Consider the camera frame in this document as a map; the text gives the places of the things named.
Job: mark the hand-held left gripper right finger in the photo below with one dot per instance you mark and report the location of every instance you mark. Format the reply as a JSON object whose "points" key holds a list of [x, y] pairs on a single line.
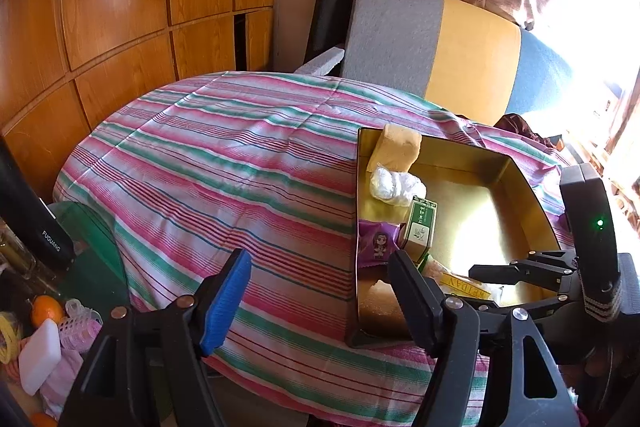
{"points": [[415, 292]]}

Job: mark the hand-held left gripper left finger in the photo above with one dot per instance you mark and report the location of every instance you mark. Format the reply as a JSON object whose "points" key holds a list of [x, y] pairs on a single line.
{"points": [[225, 302]]}

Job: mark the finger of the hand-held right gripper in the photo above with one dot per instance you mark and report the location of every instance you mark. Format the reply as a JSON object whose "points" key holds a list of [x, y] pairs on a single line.
{"points": [[540, 267], [550, 307]]}

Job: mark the yellow snack packet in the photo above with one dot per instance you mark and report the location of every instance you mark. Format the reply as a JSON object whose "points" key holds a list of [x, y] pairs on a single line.
{"points": [[457, 282]]}

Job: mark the purple snack packet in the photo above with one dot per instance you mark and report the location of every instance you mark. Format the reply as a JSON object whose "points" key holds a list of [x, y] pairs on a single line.
{"points": [[380, 244]]}

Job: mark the small green box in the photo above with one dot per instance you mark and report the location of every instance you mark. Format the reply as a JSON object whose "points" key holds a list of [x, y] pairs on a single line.
{"points": [[420, 227]]}

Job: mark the gold tin box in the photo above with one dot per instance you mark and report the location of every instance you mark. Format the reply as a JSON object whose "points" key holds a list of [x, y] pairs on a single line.
{"points": [[480, 207]]}

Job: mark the white plastic bag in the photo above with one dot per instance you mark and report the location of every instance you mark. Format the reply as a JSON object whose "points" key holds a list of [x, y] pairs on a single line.
{"points": [[392, 187]]}

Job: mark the striped tablecloth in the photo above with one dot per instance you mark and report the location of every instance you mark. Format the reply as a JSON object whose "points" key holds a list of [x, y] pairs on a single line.
{"points": [[225, 167]]}

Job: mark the dark red cloth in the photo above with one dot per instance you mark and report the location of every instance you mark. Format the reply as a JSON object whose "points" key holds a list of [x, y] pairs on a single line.
{"points": [[520, 127]]}

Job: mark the pink hair roller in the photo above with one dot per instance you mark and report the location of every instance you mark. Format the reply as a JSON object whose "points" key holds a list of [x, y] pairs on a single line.
{"points": [[77, 329]]}

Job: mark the white hair roller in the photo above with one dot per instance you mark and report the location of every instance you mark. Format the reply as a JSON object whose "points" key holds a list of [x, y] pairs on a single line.
{"points": [[75, 306]]}

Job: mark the orange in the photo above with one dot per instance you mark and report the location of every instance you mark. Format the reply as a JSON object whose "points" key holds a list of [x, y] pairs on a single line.
{"points": [[42, 421], [47, 311]]}

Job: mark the pink cloth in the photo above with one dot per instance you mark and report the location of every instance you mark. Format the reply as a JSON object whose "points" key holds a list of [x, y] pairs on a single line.
{"points": [[65, 382]]}

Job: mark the white foam block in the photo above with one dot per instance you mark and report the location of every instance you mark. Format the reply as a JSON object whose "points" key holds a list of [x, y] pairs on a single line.
{"points": [[40, 354]]}

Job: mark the black flask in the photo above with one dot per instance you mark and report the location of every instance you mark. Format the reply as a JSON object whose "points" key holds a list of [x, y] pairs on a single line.
{"points": [[35, 217]]}

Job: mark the glass jar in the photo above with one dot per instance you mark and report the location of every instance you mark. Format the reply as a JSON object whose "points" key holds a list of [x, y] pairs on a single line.
{"points": [[15, 257]]}

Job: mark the yellow mesh item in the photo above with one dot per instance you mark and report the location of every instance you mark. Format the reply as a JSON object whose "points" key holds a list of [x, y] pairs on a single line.
{"points": [[7, 337]]}

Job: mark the window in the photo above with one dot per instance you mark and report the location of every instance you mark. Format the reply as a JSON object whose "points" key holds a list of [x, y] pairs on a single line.
{"points": [[595, 7]]}

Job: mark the grey yellow blue armchair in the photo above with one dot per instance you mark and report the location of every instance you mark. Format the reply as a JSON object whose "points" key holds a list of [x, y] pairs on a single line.
{"points": [[400, 37]]}

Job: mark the black rolled mat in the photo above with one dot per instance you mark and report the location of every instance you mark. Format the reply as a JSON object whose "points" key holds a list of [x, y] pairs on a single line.
{"points": [[332, 2]]}

